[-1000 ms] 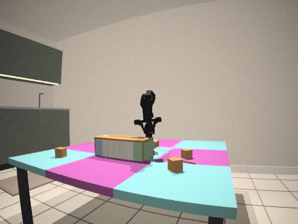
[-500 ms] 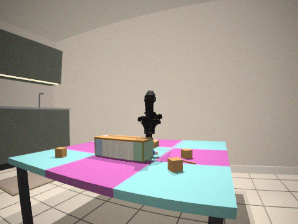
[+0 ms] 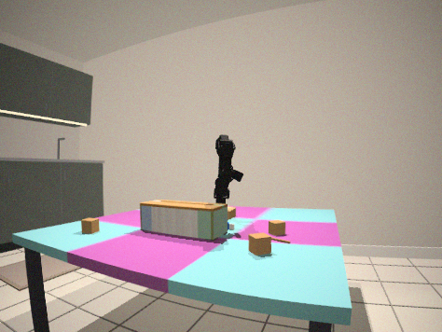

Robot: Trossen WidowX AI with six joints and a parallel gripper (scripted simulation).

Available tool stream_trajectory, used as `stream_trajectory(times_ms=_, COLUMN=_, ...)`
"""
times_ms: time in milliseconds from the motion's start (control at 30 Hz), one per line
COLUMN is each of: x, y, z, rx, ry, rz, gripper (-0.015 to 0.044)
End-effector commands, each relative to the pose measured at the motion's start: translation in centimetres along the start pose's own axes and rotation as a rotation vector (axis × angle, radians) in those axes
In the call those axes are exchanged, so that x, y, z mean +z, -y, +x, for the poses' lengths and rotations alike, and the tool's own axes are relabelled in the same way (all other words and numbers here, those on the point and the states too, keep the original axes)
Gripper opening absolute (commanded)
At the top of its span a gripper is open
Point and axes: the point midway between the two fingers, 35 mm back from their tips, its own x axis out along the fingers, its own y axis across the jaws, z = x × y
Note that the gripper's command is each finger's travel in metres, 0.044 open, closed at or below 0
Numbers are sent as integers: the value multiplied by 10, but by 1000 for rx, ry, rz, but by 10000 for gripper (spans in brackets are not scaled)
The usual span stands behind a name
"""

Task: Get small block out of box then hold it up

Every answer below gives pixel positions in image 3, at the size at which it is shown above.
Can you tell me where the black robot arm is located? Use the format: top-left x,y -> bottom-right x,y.
214,134 -> 243,204

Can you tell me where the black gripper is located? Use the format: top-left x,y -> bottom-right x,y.
214,162 -> 235,198

